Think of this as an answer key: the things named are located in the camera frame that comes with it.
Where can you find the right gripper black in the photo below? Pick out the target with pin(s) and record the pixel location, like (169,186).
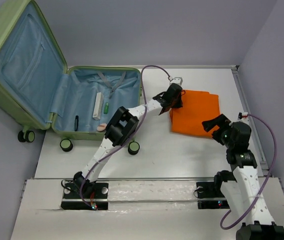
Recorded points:
(221,120)

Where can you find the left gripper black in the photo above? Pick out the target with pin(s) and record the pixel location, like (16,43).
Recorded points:
(178,104)

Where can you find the orange cloth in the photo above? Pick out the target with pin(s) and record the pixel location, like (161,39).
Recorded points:
(198,106)

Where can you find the small green bottle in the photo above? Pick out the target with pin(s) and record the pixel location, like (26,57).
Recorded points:
(106,108)

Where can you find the pink round powder puff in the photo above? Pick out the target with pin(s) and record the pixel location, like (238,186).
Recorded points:
(101,127)

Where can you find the white rectangular box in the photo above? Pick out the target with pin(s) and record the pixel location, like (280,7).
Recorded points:
(98,106)

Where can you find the black mascara tube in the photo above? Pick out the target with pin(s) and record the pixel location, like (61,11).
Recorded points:
(76,123)

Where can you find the green suitcase with blue lining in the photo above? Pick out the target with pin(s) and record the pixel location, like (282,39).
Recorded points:
(40,92)

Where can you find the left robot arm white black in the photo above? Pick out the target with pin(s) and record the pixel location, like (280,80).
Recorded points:
(120,130)

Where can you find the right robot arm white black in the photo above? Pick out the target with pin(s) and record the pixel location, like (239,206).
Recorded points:
(240,186)

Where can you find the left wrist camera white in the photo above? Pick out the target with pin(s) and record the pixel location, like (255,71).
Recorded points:
(175,80)

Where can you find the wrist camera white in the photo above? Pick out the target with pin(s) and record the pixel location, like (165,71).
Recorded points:
(243,117)
(175,80)

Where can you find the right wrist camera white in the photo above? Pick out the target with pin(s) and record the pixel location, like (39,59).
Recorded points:
(243,117)

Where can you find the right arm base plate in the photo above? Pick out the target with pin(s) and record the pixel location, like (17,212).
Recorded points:
(208,198)

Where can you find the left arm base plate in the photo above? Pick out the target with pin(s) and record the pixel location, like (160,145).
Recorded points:
(97,200)

